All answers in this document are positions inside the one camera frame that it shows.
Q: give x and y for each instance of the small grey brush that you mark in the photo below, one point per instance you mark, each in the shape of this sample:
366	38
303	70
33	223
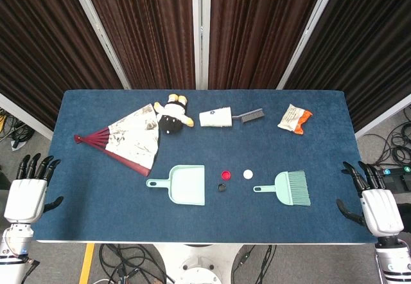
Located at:
252	116

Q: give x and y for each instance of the white partition frame rail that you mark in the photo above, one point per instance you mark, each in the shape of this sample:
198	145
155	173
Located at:
385	116
25	116

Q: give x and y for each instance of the mint green hand broom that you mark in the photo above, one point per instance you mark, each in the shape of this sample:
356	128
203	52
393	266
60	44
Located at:
284	189

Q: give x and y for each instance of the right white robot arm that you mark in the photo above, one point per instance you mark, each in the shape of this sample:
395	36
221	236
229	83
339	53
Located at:
391	258

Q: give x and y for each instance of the black and white plush toy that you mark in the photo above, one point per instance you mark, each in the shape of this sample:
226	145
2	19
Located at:
170	121

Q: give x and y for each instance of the white partition frame post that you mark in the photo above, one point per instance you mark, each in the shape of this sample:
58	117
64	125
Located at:
98	30
308	30
200	23

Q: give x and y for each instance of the red bottle cap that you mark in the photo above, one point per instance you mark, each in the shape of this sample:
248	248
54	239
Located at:
226	175

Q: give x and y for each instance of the blue table cloth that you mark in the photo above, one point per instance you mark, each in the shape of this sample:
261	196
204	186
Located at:
128	207

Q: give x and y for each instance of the yellow floor tape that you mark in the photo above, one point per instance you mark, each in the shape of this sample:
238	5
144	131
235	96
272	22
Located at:
87	261

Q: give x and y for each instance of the black foot pedal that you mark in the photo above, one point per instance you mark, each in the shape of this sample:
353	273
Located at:
399	183

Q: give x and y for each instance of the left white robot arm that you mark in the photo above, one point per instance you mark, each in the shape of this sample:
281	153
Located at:
16	236

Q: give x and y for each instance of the white and orange snack packet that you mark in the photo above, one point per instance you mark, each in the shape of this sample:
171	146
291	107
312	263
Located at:
290	118

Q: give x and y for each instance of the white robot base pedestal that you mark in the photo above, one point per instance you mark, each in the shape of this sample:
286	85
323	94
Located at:
197	261

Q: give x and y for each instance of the brown pleated partition panel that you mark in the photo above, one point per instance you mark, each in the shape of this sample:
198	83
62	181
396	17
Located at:
369	40
257	23
38	40
144	23

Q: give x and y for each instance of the white bottle cap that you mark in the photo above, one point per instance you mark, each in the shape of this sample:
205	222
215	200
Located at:
248	174

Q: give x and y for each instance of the mint green dustpan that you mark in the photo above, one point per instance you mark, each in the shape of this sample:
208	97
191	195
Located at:
189	184

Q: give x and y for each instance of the white and maroon folding fan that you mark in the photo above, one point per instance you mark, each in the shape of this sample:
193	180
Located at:
135	133

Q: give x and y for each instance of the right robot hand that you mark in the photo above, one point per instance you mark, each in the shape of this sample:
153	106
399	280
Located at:
380	210

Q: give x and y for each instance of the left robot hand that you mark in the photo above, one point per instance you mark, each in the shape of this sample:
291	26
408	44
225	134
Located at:
24	197

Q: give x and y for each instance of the black bottle cap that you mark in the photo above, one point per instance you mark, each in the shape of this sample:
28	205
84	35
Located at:
222	188

